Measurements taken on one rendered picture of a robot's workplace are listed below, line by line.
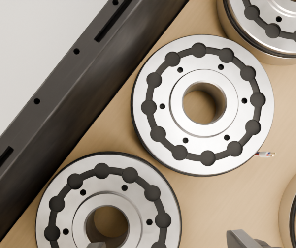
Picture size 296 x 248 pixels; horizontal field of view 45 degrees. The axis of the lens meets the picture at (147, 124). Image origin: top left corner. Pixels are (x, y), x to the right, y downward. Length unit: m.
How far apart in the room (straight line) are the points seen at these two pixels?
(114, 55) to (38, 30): 0.25
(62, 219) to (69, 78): 0.11
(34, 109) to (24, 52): 0.26
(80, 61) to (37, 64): 0.26
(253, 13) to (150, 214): 0.16
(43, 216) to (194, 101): 0.14
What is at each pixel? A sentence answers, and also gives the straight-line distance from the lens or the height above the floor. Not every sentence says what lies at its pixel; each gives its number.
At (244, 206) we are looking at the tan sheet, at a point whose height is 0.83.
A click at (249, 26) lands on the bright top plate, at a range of 0.27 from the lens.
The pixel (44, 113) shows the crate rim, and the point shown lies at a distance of 0.19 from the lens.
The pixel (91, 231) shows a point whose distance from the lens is 0.27.
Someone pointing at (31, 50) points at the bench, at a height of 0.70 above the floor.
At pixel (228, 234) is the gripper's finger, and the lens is 0.16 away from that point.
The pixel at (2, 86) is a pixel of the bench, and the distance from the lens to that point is 0.45.
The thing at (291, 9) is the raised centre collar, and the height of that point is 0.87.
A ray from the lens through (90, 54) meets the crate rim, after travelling 0.19.
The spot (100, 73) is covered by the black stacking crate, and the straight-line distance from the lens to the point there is 0.21.
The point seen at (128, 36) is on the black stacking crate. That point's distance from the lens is 0.22.
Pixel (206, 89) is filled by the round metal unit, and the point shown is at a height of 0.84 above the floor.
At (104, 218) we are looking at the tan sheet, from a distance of 0.29.
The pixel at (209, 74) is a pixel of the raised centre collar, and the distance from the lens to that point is 0.25.
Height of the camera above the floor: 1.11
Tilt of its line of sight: 85 degrees down
